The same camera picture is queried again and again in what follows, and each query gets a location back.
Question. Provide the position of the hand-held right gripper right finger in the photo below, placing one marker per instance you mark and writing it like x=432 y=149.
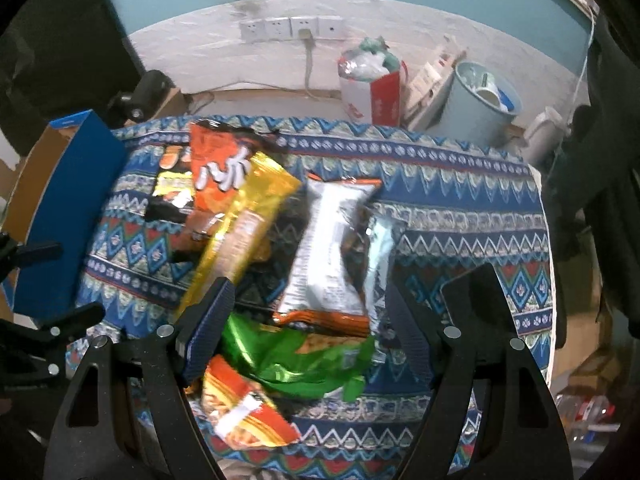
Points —
x=407 y=335

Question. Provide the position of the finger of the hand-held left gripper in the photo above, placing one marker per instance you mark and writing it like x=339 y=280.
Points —
x=40 y=345
x=30 y=254

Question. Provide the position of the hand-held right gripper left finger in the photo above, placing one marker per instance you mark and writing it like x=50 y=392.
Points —
x=210 y=330

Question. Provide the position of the blue cardboard box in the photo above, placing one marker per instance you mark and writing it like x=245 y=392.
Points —
x=65 y=185

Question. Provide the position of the red and yellow snack packet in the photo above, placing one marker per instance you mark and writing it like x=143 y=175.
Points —
x=240 y=405

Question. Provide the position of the green snack packet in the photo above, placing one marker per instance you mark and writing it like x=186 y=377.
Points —
x=285 y=360

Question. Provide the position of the narrow silver-blue snack packet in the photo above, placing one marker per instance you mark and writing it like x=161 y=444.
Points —
x=380 y=250

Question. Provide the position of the gold snack packet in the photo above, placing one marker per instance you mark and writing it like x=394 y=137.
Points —
x=245 y=220

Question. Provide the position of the silver snack packet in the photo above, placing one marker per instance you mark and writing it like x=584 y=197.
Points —
x=325 y=240

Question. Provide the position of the black snack packet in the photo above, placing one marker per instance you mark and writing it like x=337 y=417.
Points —
x=170 y=185

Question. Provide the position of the orange snack packet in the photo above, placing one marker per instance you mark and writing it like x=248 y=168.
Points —
x=220 y=160

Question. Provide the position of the patterned blue tablecloth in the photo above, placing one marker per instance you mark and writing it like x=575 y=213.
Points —
x=450 y=200

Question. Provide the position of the clear plastic bottles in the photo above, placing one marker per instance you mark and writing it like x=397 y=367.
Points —
x=585 y=417

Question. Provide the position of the black cylindrical device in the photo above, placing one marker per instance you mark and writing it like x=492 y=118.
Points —
x=145 y=92

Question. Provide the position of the dark cabinet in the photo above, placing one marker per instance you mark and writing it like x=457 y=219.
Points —
x=55 y=50

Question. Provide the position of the brown cardboard box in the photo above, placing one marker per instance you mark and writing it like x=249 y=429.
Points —
x=172 y=105

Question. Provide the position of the light blue bin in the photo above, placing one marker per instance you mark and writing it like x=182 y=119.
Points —
x=465 y=115

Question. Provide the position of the red and white paper bag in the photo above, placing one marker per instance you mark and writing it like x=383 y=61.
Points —
x=380 y=100

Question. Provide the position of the white plastic jug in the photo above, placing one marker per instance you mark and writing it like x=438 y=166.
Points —
x=542 y=132

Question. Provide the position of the white cartons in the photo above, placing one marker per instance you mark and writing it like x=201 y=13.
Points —
x=427 y=85

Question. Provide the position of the white paper cup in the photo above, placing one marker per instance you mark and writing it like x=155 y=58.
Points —
x=487 y=92

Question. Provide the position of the dark cloth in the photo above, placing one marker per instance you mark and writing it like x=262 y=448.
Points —
x=600 y=160

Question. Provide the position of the crumpled plastic wrappers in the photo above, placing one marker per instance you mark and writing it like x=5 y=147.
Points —
x=370 y=60

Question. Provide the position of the white wall socket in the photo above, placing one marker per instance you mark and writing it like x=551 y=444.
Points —
x=252 y=31
x=277 y=29
x=331 y=28
x=304 y=24

